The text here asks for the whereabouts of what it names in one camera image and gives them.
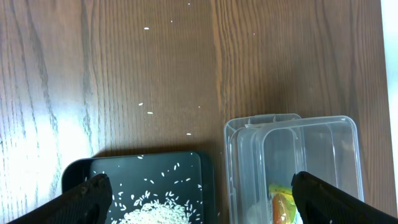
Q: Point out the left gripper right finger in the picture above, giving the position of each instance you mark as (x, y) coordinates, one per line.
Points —
(319, 202)

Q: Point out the pile of white rice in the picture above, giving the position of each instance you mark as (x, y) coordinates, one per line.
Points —
(155, 211)

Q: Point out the black plastic bin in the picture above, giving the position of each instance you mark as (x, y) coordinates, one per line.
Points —
(155, 180)

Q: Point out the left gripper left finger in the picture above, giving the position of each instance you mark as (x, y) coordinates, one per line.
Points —
(88, 202)

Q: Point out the clear plastic bin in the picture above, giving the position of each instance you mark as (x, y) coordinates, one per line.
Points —
(324, 147)

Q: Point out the white tissue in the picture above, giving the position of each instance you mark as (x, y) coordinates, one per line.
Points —
(257, 214)

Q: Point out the yellow green wrapper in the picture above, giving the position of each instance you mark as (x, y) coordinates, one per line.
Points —
(283, 205)

